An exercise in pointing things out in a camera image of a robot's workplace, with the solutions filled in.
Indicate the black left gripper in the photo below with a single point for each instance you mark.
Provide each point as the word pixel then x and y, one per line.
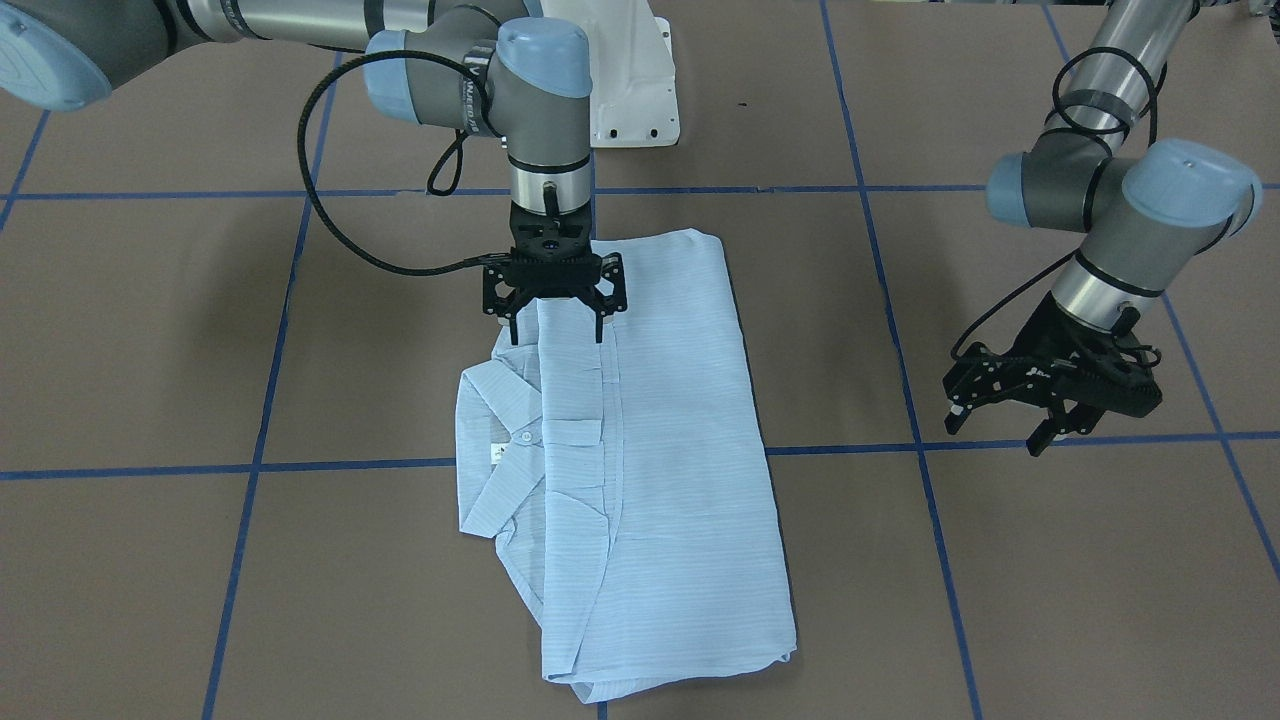
pixel 1042 336

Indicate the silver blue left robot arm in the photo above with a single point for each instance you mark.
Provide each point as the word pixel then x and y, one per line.
pixel 1145 206

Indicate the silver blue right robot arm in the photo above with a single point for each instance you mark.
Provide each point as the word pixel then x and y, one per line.
pixel 193 95

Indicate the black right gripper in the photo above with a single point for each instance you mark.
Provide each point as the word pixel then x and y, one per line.
pixel 497 296

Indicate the light blue button-up shirt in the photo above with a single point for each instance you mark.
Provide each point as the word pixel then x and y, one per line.
pixel 621 474

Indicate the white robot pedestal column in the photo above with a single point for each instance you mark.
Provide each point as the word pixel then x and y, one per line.
pixel 634 102

